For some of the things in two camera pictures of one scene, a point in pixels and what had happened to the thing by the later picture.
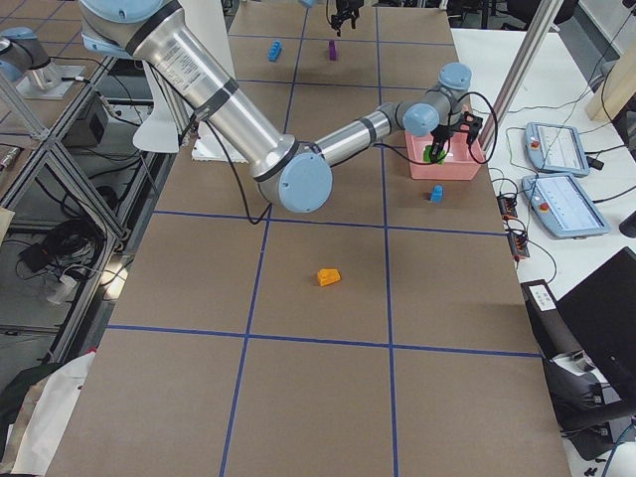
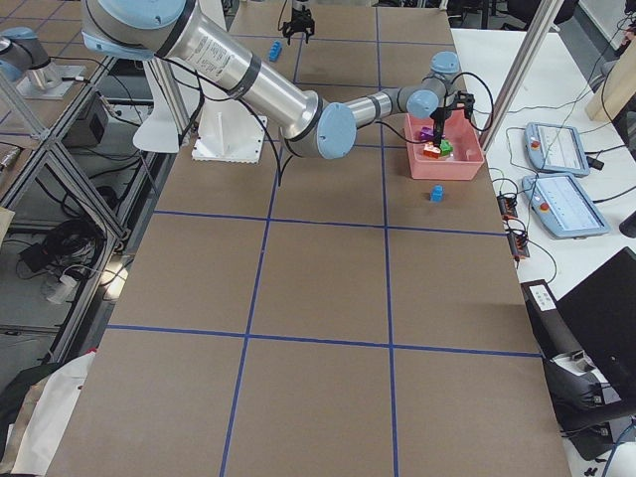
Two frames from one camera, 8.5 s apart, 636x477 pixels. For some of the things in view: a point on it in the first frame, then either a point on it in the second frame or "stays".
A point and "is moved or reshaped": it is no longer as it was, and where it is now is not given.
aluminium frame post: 539,28 stays
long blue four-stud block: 274,51 stays
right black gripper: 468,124 -> 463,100
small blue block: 437,194 stays
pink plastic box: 462,159 stays
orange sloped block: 327,276 is moved or reshaped
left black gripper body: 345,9 -> 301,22
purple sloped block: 332,50 is moved or reshaped
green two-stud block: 426,155 is moved or reshaped
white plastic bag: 46,418 stays
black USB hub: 508,207 stays
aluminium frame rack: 76,201 stays
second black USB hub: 518,244 stays
